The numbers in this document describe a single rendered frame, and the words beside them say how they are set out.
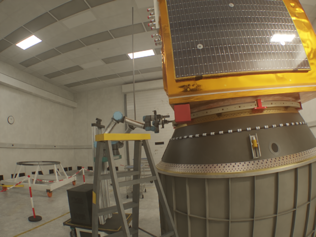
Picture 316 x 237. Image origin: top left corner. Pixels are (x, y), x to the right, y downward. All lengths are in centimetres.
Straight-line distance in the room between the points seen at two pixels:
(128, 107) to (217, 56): 932
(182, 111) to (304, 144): 115
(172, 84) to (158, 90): 889
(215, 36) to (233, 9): 41
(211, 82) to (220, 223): 117
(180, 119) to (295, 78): 113
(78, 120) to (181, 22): 1106
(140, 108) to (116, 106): 157
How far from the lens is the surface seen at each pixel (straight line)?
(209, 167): 147
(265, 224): 160
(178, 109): 148
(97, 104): 1164
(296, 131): 180
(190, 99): 148
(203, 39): 165
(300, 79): 184
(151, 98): 1032
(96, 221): 153
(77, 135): 1220
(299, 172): 164
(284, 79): 174
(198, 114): 174
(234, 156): 146
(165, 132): 988
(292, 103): 198
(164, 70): 163
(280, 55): 177
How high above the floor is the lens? 142
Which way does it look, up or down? 9 degrees up
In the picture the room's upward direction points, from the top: 4 degrees counter-clockwise
